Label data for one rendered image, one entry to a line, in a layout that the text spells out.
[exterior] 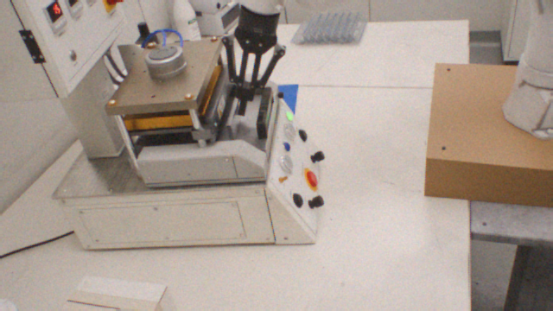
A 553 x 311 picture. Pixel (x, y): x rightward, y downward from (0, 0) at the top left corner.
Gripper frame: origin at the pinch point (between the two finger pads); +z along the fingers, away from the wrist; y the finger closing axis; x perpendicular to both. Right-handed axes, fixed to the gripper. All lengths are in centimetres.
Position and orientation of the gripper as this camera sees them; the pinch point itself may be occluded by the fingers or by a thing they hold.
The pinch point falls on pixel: (244, 98)
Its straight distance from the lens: 103.4
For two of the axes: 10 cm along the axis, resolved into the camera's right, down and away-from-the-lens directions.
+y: 9.8, 2.1, 0.5
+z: -1.9, 7.6, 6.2
